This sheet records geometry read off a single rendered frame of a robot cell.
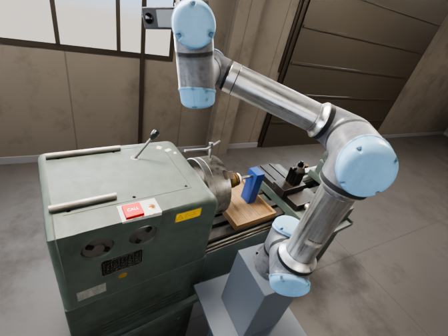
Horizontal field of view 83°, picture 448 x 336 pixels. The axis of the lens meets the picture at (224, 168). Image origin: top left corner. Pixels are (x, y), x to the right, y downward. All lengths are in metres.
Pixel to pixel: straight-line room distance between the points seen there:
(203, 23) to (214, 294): 1.16
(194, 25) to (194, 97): 0.13
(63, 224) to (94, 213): 0.09
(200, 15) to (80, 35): 2.50
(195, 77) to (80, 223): 0.60
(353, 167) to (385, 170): 0.06
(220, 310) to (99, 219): 0.71
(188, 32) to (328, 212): 0.49
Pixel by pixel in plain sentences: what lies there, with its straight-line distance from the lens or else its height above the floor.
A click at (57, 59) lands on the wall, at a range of 3.02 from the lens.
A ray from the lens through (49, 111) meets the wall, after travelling 3.21.
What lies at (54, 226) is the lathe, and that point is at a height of 1.26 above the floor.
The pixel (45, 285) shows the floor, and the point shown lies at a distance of 2.35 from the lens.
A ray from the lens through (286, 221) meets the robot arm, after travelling 0.93.
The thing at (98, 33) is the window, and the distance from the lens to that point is 2.94.
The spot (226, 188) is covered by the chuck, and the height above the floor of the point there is 1.16.
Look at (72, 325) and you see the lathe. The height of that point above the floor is 0.76.
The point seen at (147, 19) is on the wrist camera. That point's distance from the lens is 0.71.
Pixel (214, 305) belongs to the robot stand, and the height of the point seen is 0.75.
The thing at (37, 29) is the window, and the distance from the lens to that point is 2.95.
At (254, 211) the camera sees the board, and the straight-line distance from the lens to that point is 1.59.
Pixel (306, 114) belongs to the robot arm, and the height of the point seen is 1.72.
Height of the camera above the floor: 1.91
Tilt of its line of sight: 33 degrees down
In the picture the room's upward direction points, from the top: 14 degrees clockwise
